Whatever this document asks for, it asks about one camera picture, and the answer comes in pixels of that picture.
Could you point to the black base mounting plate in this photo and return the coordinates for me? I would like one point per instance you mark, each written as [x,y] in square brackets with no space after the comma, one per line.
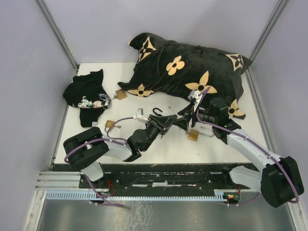
[165,180]

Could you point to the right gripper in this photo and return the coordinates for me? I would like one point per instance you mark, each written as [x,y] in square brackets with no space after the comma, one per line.
[188,112]

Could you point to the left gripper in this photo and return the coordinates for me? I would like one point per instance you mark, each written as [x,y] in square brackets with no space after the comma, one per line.
[167,121]

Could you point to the black floral pillow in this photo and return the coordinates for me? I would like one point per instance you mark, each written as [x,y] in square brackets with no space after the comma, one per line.
[177,68]

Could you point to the black padlock open shackle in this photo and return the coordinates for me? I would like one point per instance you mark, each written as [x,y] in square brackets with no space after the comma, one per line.
[157,113]

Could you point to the large brass padlock long shackle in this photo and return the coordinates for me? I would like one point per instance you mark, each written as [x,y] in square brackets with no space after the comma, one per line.
[194,134]

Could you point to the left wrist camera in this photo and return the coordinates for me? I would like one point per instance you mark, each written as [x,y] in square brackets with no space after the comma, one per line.
[140,116]

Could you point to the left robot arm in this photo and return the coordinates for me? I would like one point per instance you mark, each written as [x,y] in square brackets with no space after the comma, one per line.
[84,149]

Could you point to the brass padlock near pillow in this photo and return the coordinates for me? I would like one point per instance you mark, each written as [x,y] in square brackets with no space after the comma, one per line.
[120,94]

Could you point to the medium brass padlock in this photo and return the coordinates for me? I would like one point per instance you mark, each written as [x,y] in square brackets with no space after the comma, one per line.
[111,124]

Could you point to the black printed garment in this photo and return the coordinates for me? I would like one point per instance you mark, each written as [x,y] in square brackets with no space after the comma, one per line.
[86,93]

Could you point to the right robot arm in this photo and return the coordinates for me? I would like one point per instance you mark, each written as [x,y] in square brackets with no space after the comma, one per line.
[276,178]

